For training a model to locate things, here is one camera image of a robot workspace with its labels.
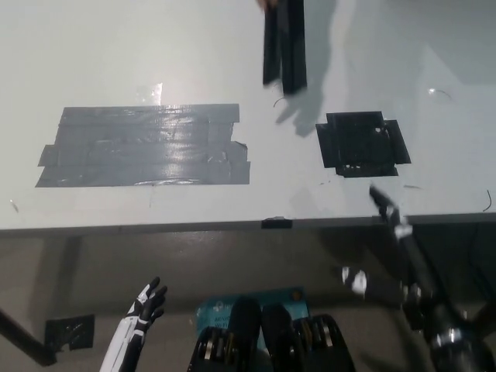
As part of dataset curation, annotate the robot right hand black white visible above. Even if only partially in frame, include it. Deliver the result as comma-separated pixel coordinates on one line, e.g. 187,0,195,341
340,185,451,346

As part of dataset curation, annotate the large grey duct tape patch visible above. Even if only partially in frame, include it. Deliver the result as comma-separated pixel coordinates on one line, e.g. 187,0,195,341
35,103,252,188

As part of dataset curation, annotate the black tape patch on floor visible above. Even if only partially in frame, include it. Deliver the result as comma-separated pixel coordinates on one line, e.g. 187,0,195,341
44,313,96,352

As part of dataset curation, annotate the black table leg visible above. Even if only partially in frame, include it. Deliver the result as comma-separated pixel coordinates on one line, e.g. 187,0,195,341
0,305,58,367

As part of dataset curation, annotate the square black tape patch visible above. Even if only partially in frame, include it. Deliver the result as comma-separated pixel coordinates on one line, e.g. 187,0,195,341
315,111,412,179

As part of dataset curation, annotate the black stapler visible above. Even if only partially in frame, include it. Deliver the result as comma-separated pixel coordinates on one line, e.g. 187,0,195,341
262,0,309,98

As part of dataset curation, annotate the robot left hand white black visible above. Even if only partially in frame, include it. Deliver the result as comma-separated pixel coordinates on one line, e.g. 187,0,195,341
100,276,169,372

